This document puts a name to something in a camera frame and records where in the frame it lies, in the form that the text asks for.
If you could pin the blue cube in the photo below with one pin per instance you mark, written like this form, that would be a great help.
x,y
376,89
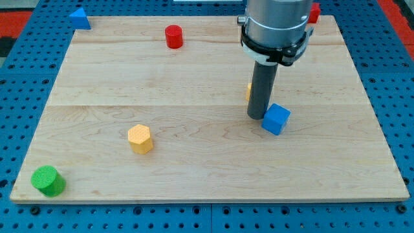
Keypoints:
x,y
275,119

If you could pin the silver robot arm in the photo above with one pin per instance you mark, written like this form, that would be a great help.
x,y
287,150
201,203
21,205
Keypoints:
x,y
274,31

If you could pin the red block behind arm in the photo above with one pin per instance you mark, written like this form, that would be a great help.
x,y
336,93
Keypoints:
x,y
314,13

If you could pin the yellow block behind rod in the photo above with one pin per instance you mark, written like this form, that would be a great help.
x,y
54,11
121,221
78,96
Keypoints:
x,y
248,90

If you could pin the wooden board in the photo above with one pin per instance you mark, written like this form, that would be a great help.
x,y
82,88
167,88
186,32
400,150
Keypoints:
x,y
206,149

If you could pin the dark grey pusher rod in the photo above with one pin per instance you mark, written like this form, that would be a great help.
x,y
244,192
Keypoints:
x,y
262,83

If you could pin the yellow hexagonal block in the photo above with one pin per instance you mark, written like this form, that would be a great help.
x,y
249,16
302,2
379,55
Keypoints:
x,y
140,140

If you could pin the red cylinder block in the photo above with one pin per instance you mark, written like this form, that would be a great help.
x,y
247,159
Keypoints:
x,y
174,37

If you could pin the blue triangular block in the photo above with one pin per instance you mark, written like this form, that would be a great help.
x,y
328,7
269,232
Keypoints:
x,y
79,20

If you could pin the green cylinder block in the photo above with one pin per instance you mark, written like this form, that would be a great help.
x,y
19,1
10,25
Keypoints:
x,y
48,181

